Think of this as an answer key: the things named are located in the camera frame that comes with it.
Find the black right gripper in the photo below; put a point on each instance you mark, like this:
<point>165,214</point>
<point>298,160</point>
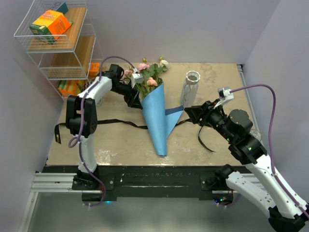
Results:
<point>203,111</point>

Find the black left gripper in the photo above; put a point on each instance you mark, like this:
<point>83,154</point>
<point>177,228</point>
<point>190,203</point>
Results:
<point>133,98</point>

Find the pink rose stem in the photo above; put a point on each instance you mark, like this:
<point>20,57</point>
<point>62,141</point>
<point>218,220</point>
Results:
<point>127,76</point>
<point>150,82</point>

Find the blue wrapping paper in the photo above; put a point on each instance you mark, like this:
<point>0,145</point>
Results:
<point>160,121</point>

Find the black printed ribbon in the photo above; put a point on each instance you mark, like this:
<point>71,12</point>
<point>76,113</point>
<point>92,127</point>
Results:
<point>144,127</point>

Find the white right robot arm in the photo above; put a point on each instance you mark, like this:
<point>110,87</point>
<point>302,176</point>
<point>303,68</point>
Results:
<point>285,210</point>

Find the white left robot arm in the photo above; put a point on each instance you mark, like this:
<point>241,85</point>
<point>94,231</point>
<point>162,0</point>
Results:
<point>82,121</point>

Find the white ribbed ceramic vase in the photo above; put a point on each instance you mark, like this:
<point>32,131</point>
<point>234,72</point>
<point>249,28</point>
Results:
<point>189,89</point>

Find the white rose stem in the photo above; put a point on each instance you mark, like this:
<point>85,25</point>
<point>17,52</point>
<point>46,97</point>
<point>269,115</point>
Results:
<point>161,67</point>

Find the purple zigzag scrubber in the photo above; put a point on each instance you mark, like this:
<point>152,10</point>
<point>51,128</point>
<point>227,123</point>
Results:
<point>86,85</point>

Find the small orange box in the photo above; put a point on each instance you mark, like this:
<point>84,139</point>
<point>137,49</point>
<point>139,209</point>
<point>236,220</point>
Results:
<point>93,69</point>

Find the orange yellow sponge pack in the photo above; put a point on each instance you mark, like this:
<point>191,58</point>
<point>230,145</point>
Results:
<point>70,87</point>

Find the orange green carton box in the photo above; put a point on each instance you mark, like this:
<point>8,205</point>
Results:
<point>50,26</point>

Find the teal box on shelf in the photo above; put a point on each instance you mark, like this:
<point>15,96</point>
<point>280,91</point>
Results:
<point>61,7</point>

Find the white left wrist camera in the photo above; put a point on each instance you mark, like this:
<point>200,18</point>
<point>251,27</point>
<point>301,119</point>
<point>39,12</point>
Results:
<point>136,78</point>

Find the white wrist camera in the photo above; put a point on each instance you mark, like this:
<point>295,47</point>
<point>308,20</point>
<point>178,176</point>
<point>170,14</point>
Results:
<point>136,78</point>
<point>225,95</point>

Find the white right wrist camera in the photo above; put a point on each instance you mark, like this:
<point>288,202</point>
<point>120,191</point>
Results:
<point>225,95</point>

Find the white wire wooden shelf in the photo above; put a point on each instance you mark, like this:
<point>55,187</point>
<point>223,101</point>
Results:
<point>70,56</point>

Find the aluminium frame rail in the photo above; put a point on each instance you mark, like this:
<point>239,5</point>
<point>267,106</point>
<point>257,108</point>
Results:
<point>54,207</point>

